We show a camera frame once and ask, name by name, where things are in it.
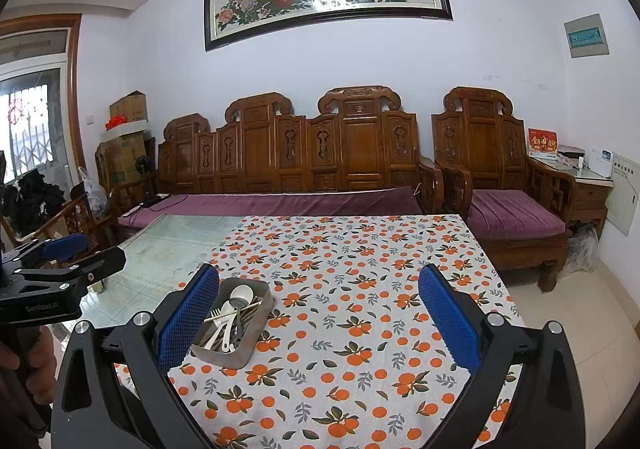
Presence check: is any metal spoon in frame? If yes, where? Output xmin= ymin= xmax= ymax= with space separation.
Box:
xmin=230 ymin=298 xmax=252 ymax=341

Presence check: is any barred window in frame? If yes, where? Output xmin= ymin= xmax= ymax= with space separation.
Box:
xmin=0 ymin=14 xmax=83 ymax=180

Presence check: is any grey flat box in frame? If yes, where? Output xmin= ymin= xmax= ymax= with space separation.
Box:
xmin=556 ymin=145 xmax=586 ymax=167

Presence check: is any grey plastic bag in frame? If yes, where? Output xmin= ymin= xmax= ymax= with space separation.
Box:
xmin=77 ymin=166 xmax=108 ymax=217

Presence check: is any long purple sofa cushion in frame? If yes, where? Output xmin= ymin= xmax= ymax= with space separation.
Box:
xmin=117 ymin=186 xmax=423 ymax=228

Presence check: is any light wooden chopstick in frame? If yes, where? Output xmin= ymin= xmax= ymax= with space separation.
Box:
xmin=200 ymin=298 xmax=265 ymax=347

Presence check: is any wooden side table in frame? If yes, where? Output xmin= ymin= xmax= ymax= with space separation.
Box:
xmin=530 ymin=156 xmax=615 ymax=241

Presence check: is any orange print tablecloth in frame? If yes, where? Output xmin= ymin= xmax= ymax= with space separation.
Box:
xmin=165 ymin=214 xmax=522 ymax=449

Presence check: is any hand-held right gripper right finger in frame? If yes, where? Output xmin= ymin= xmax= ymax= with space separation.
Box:
xmin=417 ymin=263 xmax=586 ymax=449

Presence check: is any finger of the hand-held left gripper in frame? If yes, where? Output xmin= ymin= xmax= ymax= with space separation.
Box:
xmin=10 ymin=233 xmax=89 ymax=271
xmin=15 ymin=246 xmax=127 ymax=289

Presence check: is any carved wooden sofa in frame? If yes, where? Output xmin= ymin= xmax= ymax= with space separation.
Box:
xmin=156 ymin=85 xmax=445 ymax=214

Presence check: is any white plastic spoon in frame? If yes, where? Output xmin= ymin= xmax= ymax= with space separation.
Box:
xmin=212 ymin=301 xmax=238 ymax=354
xmin=222 ymin=284 xmax=253 ymax=352

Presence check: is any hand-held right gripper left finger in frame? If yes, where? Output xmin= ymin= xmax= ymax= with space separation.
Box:
xmin=50 ymin=263 xmax=221 ymax=449

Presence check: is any carved wooden armchair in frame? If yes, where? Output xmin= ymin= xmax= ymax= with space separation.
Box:
xmin=431 ymin=87 xmax=573 ymax=292

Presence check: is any square purple seat cushion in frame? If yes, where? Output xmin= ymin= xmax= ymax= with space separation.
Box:
xmin=467 ymin=189 xmax=567 ymax=237

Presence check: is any rectangular metal tray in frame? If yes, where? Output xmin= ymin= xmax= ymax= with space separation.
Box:
xmin=190 ymin=277 xmax=275 ymax=370

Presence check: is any small brown cardboard box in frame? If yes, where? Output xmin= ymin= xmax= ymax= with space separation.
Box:
xmin=109 ymin=90 xmax=148 ymax=122

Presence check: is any low wooden chair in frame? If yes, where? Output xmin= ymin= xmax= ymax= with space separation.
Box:
xmin=30 ymin=194 xmax=118 ymax=270

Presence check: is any grey wall electrical panel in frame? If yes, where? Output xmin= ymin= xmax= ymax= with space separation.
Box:
xmin=564 ymin=14 xmax=610 ymax=58

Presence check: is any clear plastic bag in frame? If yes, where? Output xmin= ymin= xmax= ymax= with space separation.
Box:
xmin=567 ymin=224 xmax=598 ymax=272

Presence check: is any person's left hand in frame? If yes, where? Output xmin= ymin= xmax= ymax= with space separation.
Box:
xmin=0 ymin=329 xmax=55 ymax=412

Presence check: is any white plastic fork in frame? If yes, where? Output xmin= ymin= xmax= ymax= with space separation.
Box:
xmin=201 ymin=316 xmax=226 ymax=348

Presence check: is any white wall cabinet door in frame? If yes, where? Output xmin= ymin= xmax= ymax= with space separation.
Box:
xmin=605 ymin=161 xmax=640 ymax=236

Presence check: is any white flat box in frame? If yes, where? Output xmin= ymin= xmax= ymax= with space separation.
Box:
xmin=100 ymin=119 xmax=149 ymax=144

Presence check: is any pile of black clothes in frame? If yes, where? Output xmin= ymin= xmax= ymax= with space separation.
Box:
xmin=0 ymin=169 xmax=66 ymax=235

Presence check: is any white box device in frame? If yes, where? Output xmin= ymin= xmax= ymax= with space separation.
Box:
xmin=589 ymin=149 xmax=613 ymax=178

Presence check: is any large brown cardboard box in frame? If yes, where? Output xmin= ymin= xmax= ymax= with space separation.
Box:
xmin=102 ymin=134 xmax=151 ymax=184

